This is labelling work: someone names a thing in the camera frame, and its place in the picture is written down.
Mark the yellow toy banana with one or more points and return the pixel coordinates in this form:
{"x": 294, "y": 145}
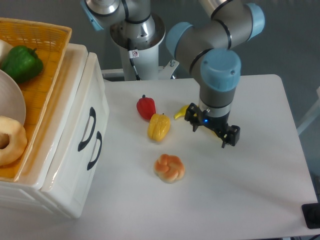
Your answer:
{"x": 181, "y": 112}

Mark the white plate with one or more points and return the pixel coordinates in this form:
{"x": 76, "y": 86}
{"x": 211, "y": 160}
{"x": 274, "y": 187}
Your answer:
{"x": 12, "y": 102}

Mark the white drawer cabinet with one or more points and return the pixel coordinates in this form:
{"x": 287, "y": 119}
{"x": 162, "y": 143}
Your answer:
{"x": 26, "y": 193}

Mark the yellow woven basket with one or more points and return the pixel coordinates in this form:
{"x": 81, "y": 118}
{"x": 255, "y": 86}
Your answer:
{"x": 51, "y": 42}

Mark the white frame at right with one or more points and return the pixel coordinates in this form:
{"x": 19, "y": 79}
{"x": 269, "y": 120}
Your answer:
{"x": 310, "y": 115}

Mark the yellow toy bell pepper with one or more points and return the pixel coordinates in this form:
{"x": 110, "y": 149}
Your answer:
{"x": 159, "y": 126}

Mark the red toy bell pepper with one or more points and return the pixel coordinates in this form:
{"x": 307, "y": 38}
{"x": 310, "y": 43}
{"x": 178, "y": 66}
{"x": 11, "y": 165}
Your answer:
{"x": 146, "y": 107}

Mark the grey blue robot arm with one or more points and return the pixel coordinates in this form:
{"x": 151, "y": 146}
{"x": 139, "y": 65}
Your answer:
{"x": 204, "y": 52}

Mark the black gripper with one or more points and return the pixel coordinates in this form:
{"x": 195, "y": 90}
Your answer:
{"x": 215, "y": 119}

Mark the white toy vegetable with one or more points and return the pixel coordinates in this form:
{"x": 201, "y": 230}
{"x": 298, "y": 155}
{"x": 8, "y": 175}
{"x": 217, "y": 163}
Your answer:
{"x": 4, "y": 50}

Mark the green toy bell pepper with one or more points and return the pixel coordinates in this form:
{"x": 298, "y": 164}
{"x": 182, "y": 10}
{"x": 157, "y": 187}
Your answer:
{"x": 22, "y": 64}

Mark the knotted toy bread roll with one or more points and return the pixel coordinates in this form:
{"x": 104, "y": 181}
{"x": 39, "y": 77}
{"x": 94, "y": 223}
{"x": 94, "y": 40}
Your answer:
{"x": 169, "y": 168}

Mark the black device at edge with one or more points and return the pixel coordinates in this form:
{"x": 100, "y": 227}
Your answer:
{"x": 311, "y": 214}

